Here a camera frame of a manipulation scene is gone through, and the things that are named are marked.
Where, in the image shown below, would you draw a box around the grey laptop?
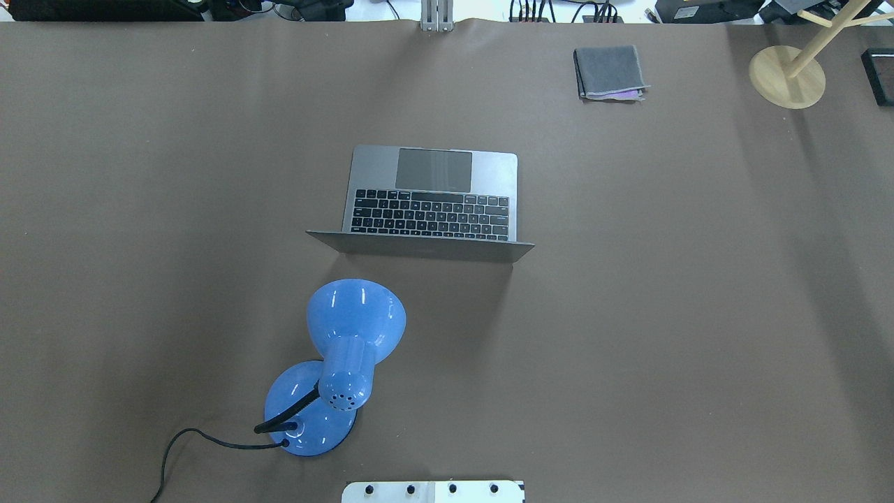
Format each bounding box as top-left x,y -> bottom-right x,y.
311,145 -> 534,264

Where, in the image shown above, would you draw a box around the blue desk lamp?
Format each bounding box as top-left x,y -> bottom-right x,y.
254,278 -> 406,456

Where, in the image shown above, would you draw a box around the folded grey cloth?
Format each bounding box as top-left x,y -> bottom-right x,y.
573,45 -> 649,102

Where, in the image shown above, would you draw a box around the white plate with black knobs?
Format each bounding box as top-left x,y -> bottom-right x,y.
341,480 -> 527,502

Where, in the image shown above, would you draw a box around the wooden stand with round base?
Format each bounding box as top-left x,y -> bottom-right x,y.
748,1 -> 893,110

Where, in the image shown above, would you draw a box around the black box at right edge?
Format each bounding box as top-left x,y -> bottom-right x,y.
861,48 -> 893,106

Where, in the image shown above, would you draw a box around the grey metal bracket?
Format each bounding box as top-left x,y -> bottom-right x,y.
420,0 -> 454,32

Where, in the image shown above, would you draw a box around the black lamp power cable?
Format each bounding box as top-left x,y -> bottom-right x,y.
149,428 -> 290,503

